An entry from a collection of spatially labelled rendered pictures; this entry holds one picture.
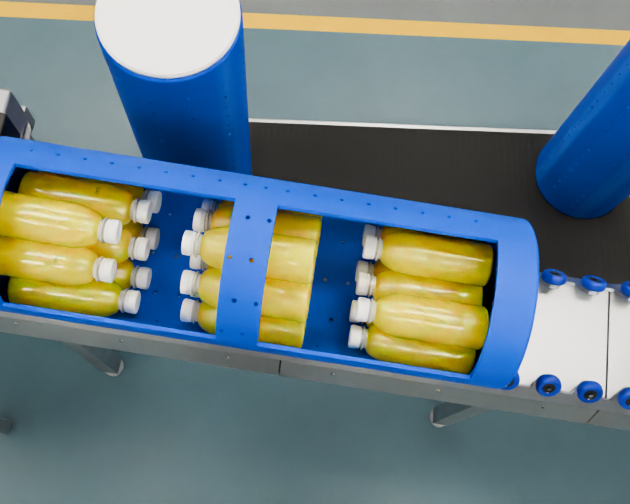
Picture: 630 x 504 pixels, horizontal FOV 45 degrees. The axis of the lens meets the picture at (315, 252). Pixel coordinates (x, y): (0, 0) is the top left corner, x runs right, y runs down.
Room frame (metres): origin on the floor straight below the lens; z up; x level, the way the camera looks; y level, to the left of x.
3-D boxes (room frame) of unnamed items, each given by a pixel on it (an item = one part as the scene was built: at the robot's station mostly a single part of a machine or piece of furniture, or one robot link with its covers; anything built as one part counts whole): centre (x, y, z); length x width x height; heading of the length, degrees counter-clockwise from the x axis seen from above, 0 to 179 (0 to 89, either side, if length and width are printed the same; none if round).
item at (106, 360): (0.27, 0.53, 0.31); 0.06 x 0.06 x 0.63; 2
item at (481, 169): (0.90, -0.21, 0.07); 1.50 x 0.52 x 0.15; 99
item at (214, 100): (0.83, 0.36, 0.59); 0.28 x 0.28 x 0.88
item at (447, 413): (0.30, -0.45, 0.31); 0.06 x 0.06 x 0.63; 2
